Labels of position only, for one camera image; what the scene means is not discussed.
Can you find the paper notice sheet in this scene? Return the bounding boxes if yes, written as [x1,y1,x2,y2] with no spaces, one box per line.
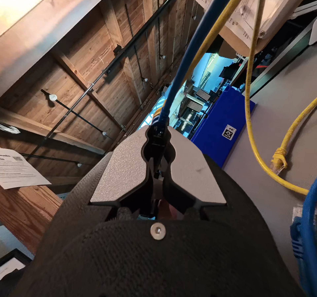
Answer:
[0,148,52,190]

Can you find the instruction sheet stand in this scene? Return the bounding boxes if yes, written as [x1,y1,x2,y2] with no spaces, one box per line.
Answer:
[175,0,317,54]

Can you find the blue plastic bin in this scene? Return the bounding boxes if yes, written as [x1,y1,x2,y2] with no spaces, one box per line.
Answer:
[191,85,255,168]

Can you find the yellow network cable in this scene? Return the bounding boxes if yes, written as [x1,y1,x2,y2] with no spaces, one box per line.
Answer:
[152,0,317,196]

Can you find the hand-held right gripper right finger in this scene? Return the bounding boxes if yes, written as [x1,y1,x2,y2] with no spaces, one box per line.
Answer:
[163,126,227,207]

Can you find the black network splitter box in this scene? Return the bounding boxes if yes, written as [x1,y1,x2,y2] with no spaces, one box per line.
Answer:
[148,125,172,179]

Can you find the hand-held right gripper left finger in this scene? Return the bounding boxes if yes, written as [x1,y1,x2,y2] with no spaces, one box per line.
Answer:
[90,126,150,206]

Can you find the grey desk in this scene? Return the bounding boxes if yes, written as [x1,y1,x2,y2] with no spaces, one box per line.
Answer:
[222,22,317,297]

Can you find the white cable coil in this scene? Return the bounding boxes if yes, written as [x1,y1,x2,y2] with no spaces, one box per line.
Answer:
[0,123,21,134]

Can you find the blue network cable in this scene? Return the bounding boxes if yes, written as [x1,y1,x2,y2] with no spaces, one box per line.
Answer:
[158,0,317,297]

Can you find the wooden post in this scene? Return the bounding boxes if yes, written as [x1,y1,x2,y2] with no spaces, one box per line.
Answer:
[0,185,63,254]

